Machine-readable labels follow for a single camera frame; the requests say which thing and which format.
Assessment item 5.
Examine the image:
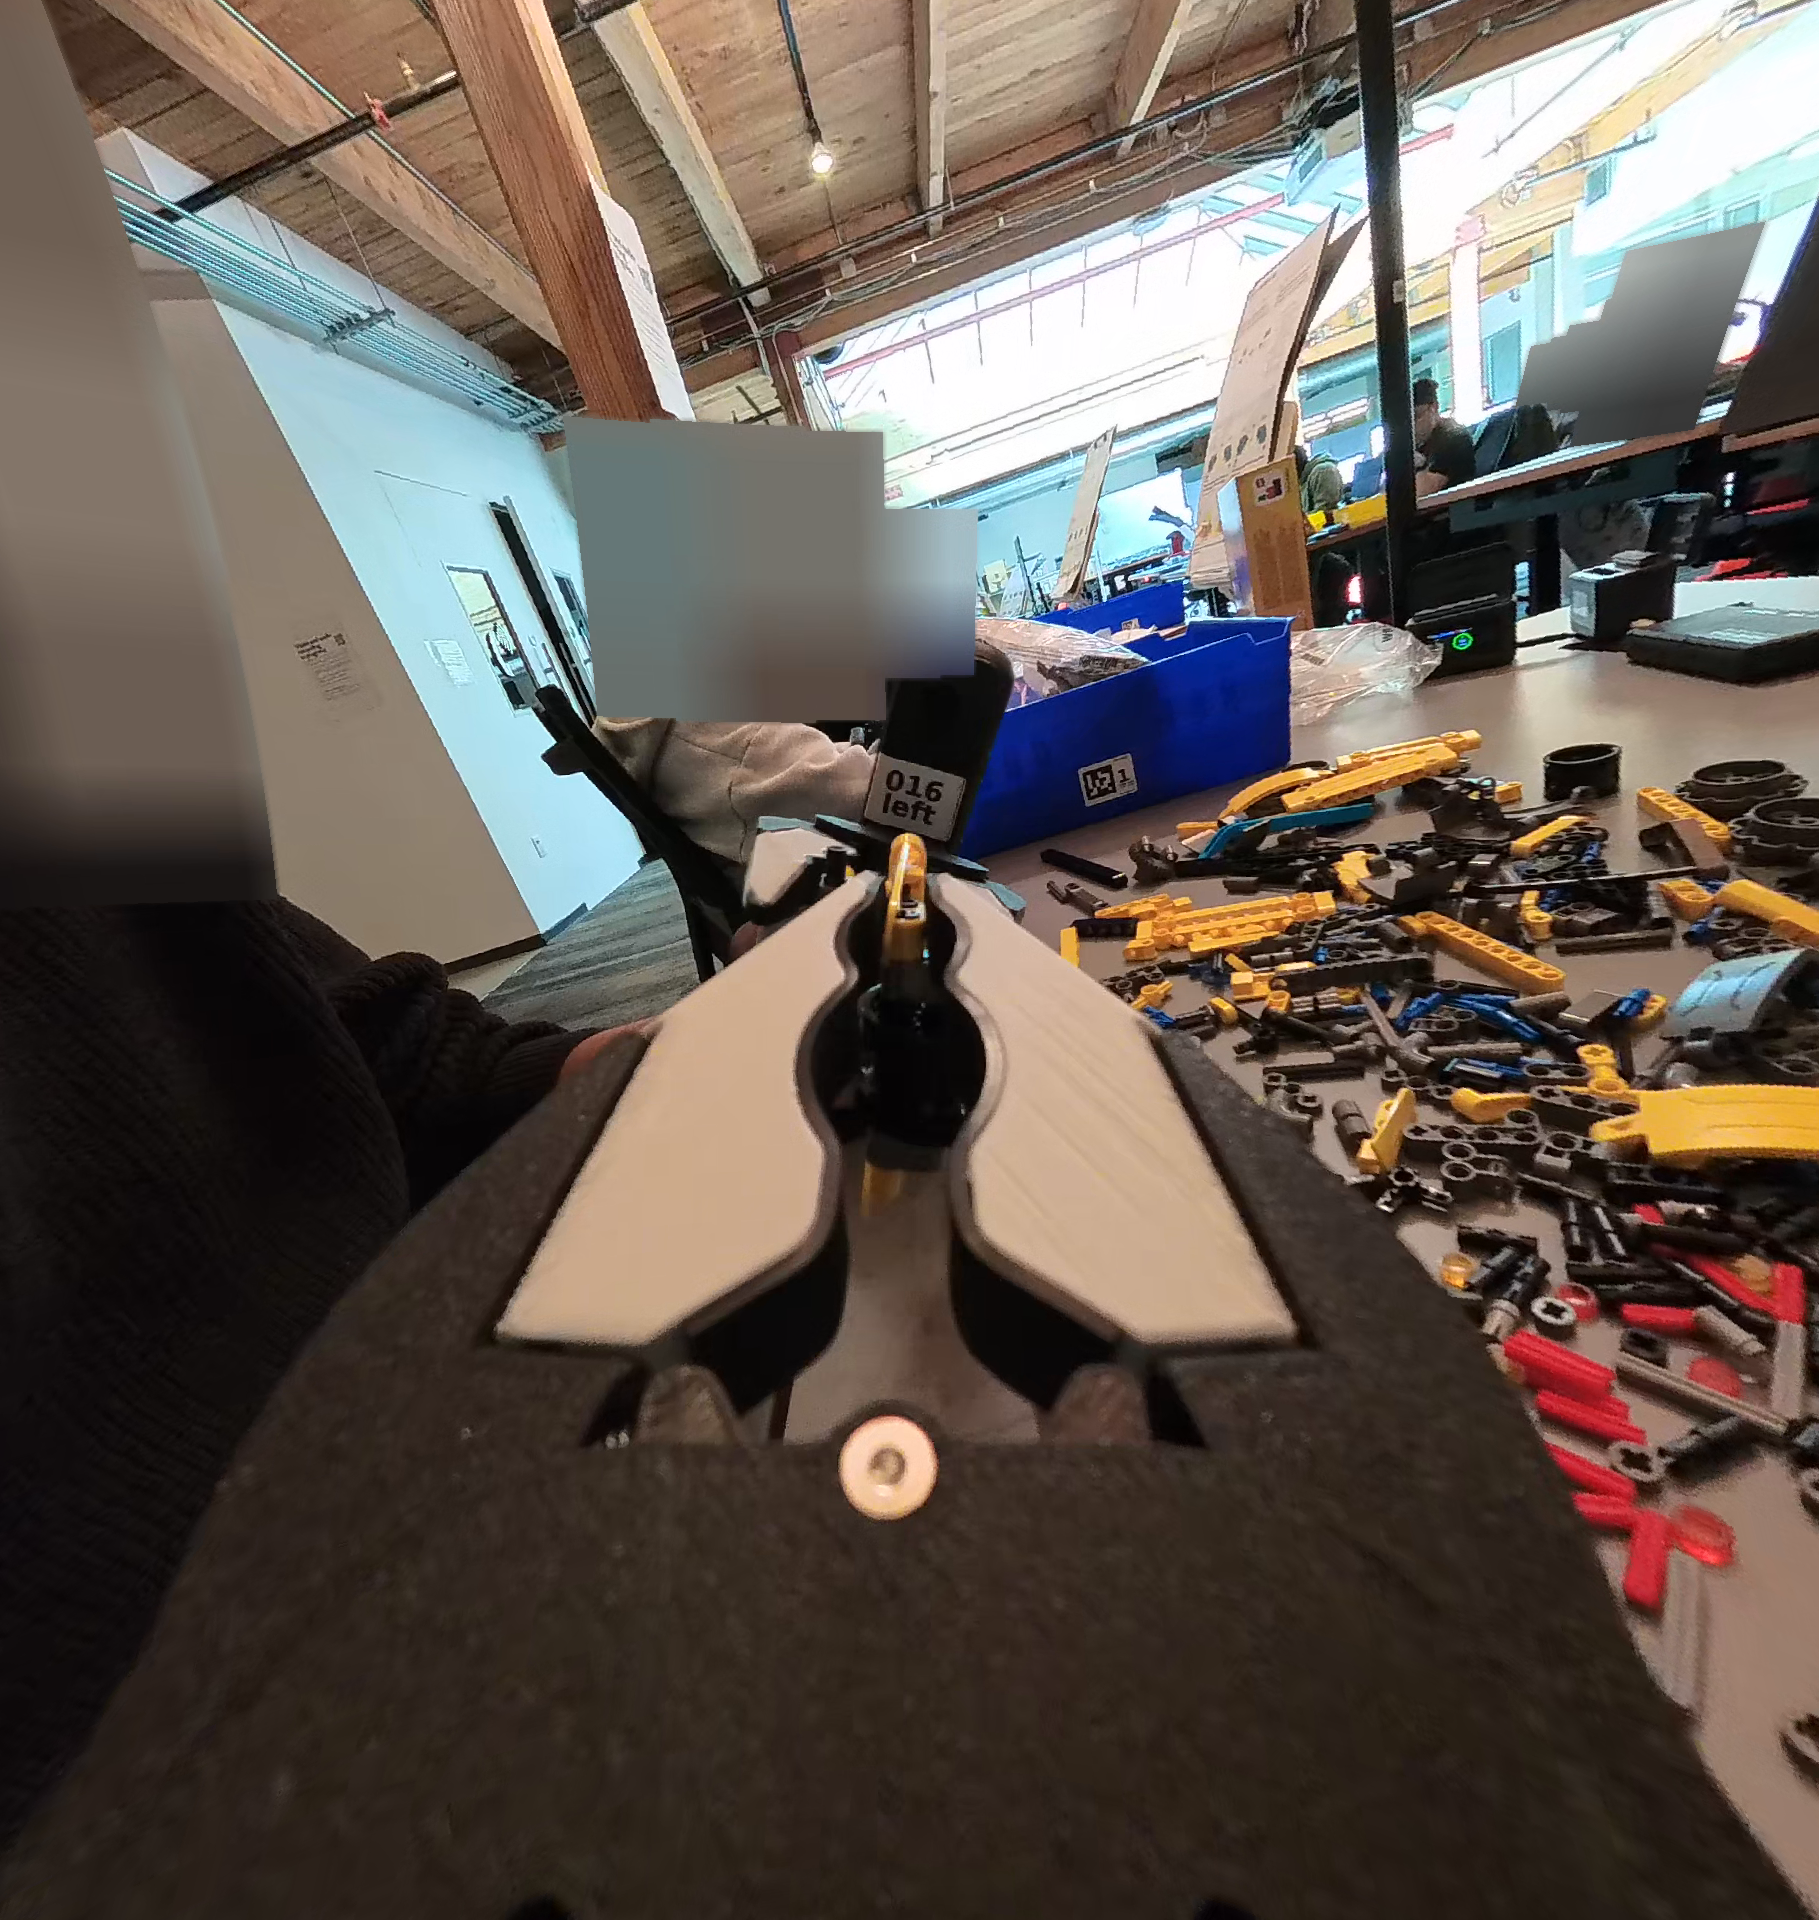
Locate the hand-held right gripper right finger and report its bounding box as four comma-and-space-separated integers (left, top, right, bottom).
924, 883, 1301, 1416

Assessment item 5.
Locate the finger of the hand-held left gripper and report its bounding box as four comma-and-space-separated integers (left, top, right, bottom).
741, 818, 858, 920

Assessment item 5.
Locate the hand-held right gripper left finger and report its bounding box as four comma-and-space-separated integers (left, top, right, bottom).
492, 874, 896, 1417

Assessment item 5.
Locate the yellow black building brick assembly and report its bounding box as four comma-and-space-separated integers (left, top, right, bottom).
857, 832, 988, 1219

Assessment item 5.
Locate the person's left forearm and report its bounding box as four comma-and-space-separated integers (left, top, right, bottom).
309, 932, 659, 1158

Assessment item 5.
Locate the black chair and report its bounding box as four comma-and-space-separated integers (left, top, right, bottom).
533, 682, 759, 980

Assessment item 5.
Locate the clear bag of brick parts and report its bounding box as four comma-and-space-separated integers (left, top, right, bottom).
977, 618, 1154, 707

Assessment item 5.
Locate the blue plastic bin with tag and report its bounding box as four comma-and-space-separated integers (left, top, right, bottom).
969, 615, 1294, 862

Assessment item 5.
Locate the cardboard box yellow print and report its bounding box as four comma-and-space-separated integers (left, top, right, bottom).
1215, 459, 1319, 632

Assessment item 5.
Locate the empty clear plastic bag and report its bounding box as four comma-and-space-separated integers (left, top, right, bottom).
1286, 623, 1445, 730

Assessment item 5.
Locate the pile of toy building pieces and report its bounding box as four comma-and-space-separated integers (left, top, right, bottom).
1039, 728, 1819, 1823

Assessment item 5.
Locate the tall cardboard panel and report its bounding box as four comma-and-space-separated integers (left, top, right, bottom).
1201, 211, 1371, 486

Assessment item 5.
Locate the black power bank green light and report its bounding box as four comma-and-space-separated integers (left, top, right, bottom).
1408, 596, 1519, 686

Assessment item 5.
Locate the black carrying case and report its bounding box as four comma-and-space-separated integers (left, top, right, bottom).
1409, 540, 1519, 607

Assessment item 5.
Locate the person's dark sweater torso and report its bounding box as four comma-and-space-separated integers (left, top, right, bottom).
0, 885, 431, 1906

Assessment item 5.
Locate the black metal pole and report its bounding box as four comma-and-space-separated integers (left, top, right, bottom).
1349, 0, 1431, 625

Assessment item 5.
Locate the black charger box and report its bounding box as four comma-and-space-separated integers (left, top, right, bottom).
1567, 551, 1680, 651

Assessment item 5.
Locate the ceiling pipe rack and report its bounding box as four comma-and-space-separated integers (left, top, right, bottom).
106, 167, 567, 434

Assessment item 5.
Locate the black closed laptop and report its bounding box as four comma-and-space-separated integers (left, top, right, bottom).
1623, 597, 1819, 686

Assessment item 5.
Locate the wall poster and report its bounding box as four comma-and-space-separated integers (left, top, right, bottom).
290, 623, 385, 718

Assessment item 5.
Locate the wooden support post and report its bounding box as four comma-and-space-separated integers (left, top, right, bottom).
427, 0, 696, 426

